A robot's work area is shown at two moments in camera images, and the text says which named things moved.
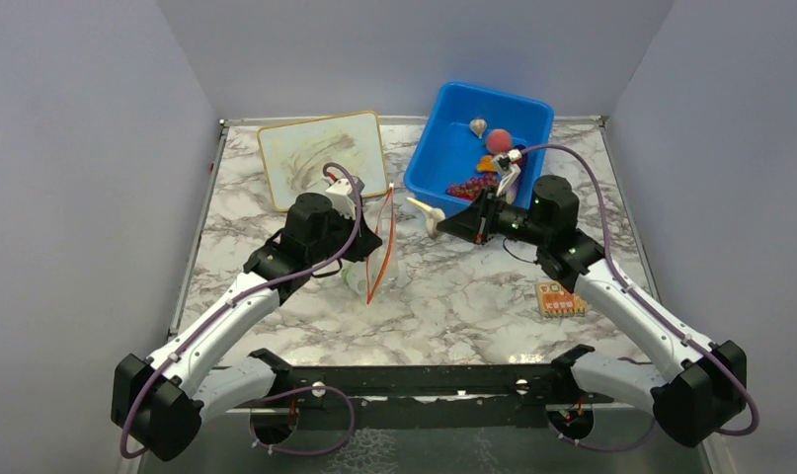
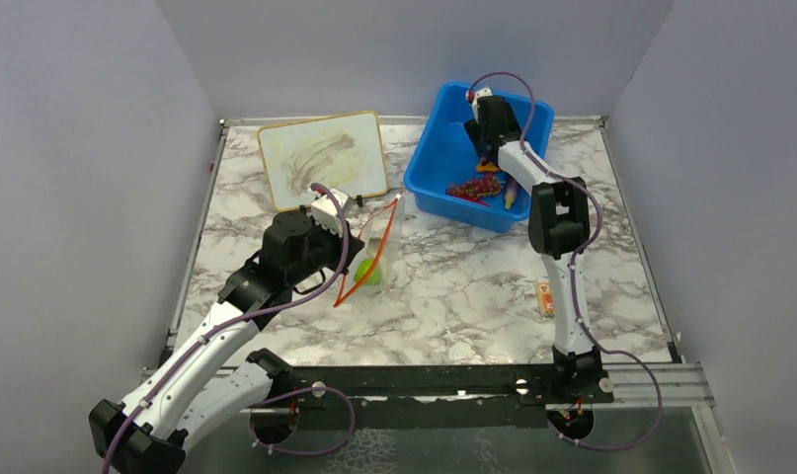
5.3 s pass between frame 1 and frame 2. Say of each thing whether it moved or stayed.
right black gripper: moved
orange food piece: stayed
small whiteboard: stayed
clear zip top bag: moved
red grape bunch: stayed
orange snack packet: stayed
